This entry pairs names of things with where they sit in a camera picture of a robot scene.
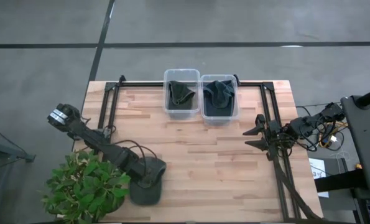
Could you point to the olive green baseball cap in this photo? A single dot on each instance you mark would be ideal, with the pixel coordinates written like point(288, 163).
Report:
point(180, 95)
point(147, 196)

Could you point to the clear plastic storage bin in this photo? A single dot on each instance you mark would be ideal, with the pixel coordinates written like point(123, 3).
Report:
point(219, 121)
point(181, 113)

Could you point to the grey metal equipment stand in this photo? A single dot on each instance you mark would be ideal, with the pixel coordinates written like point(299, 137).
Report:
point(366, 140)

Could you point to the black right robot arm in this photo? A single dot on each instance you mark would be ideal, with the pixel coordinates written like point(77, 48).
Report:
point(309, 123)

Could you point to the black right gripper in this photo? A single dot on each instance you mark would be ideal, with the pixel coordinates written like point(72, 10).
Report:
point(273, 135)

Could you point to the black floor stand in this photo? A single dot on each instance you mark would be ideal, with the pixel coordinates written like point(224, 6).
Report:
point(7, 149)

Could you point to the green potted plant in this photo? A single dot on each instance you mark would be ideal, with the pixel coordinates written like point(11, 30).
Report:
point(85, 186)

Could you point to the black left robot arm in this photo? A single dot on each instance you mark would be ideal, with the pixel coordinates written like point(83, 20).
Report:
point(88, 137)

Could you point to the black aluminium table frame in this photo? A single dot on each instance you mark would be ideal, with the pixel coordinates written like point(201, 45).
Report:
point(110, 102)

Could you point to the white paper sheet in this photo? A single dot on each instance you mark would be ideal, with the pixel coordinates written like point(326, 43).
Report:
point(319, 179)

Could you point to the navy blue baseball cap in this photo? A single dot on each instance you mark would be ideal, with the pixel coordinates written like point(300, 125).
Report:
point(219, 91)
point(217, 112)

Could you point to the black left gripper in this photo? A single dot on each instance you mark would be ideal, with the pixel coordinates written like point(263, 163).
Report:
point(138, 168)

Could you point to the black crossbar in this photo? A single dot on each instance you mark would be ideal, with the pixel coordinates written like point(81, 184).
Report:
point(340, 181)

